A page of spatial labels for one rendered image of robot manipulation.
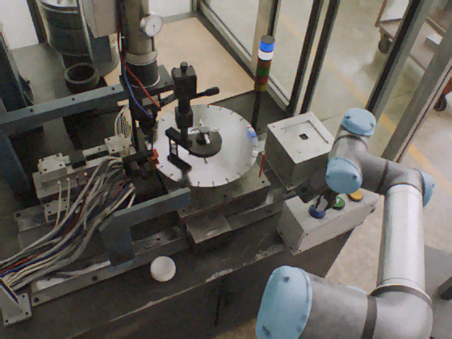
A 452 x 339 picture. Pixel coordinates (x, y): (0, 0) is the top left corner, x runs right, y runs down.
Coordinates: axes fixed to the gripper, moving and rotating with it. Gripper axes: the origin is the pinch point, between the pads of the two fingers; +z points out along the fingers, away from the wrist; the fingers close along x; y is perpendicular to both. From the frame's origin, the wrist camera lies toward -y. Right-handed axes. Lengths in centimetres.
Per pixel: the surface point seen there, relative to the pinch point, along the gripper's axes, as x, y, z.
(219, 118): 39.8, -11.5, -3.6
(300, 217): 0.3, -4.7, 1.6
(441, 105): 73, 183, 84
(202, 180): 19.4, -26.2, -3.6
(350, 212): -3.9, 10.7, 3.0
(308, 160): 17.4, 9.4, 2.0
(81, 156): 47, -55, 3
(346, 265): 6, 50, 91
